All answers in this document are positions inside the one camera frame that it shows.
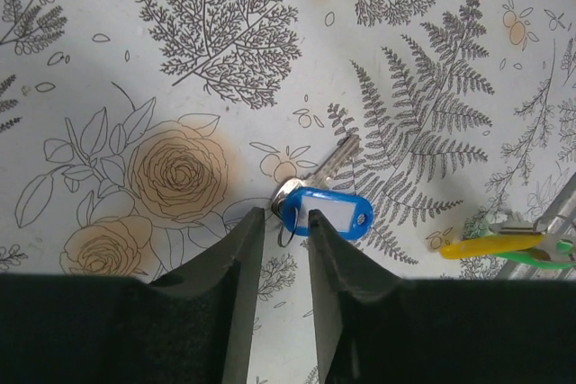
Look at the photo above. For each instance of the metal key holder red handle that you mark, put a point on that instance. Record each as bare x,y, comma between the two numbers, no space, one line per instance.
550,209

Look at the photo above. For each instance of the blue key tag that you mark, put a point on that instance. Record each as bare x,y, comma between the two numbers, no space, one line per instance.
350,215

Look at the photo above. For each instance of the green key tag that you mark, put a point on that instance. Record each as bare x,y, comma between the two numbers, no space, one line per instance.
561,258

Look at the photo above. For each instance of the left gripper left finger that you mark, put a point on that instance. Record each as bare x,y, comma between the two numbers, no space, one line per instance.
192,325

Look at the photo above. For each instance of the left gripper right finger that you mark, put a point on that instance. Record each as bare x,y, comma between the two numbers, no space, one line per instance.
372,326

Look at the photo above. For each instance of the yellow key tag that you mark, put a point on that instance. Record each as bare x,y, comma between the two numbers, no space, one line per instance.
489,245

